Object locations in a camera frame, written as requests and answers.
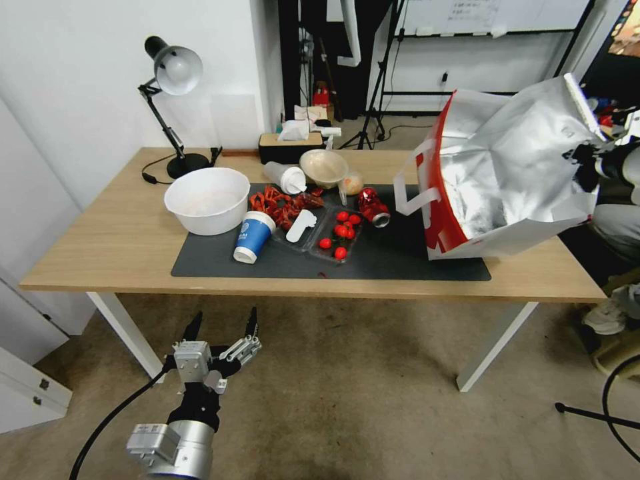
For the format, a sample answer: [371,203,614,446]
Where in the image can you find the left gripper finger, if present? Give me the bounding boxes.
[219,306,263,363]
[171,311,203,347]

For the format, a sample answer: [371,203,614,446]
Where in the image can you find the red silver food delivery bag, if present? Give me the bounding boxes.
[393,73,609,261]

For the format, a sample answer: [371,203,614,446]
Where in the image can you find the black floor stand leg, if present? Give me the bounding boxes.
[553,401,640,431]

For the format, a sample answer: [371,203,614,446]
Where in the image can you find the person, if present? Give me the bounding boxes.
[559,201,640,337]

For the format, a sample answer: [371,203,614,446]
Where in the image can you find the blue paper cup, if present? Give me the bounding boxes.
[233,210,277,265]

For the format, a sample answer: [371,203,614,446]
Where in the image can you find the white plastic spoon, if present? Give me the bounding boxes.
[285,209,318,244]

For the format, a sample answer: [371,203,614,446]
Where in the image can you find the wooden table white legs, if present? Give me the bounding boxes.
[19,146,609,393]

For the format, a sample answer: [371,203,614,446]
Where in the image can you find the large white bowl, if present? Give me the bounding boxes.
[163,167,251,237]

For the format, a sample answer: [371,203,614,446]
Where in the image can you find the clear plastic clamshell container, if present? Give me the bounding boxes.
[269,203,365,267]

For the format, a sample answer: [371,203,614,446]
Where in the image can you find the red crayfish shell pile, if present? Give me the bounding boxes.
[249,185,326,231]

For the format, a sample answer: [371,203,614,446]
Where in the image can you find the whiteboard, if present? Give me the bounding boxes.
[393,0,595,39]

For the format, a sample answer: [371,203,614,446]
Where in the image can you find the dark grey desk mat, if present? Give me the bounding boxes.
[171,181,492,281]

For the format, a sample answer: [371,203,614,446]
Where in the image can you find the clear plastic cup white lid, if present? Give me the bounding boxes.
[263,161,309,195]

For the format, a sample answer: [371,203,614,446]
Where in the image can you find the white drawer unit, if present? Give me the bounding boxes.
[0,345,74,435]

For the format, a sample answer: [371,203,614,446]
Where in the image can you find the yellow stool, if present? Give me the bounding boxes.
[591,327,640,383]

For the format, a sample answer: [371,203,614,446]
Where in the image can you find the crushed red soda can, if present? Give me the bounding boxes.
[357,187,391,229]

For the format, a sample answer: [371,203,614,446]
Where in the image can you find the small clear sauce cup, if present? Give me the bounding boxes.
[337,171,365,206]

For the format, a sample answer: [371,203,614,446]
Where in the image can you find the white cabinet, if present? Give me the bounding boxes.
[0,97,97,367]

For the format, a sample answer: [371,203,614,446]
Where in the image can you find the black wooden tissue box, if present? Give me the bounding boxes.
[257,119,325,165]

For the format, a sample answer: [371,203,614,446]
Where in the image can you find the cardboard box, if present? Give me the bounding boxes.
[293,103,336,127]

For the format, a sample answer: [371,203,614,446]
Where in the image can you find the black desk lamp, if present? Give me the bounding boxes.
[137,35,223,186]

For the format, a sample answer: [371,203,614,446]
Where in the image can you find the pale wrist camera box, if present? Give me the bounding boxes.
[173,340,211,386]

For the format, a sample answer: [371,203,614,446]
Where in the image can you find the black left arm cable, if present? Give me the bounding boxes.
[69,367,169,480]

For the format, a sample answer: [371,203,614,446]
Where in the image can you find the black camera tripod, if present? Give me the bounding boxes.
[339,0,407,151]

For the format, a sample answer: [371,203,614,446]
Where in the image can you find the black looped cable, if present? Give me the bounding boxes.
[601,353,640,465]

